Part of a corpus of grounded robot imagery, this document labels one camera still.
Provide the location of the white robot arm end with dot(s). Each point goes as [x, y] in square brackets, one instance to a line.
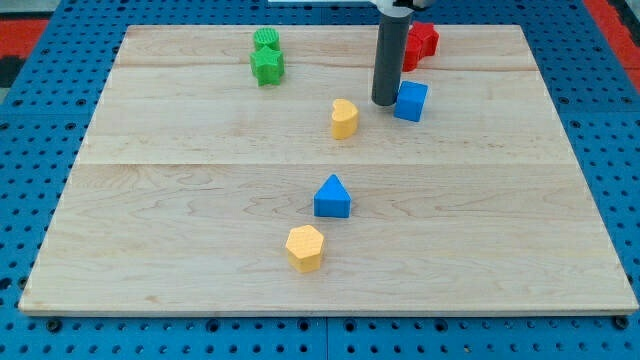
[401, 8]

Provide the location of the light wooden board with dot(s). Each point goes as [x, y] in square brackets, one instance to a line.
[198, 192]

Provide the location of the blue triangle block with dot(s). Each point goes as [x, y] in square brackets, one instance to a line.
[332, 199]

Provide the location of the yellow hexagon block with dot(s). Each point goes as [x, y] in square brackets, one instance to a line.
[305, 248]

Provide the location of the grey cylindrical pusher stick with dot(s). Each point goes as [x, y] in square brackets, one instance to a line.
[389, 59]

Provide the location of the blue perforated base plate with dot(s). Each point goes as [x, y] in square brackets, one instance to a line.
[588, 59]

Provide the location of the yellow heart block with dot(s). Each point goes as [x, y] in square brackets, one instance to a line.
[344, 119]

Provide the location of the green cylinder block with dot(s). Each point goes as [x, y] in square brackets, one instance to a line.
[266, 37]

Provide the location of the green star block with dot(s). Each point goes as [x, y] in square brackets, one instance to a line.
[267, 66]

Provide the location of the red star block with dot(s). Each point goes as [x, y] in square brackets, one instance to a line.
[422, 41]

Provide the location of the blue cube block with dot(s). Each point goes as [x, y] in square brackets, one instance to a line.
[410, 101]

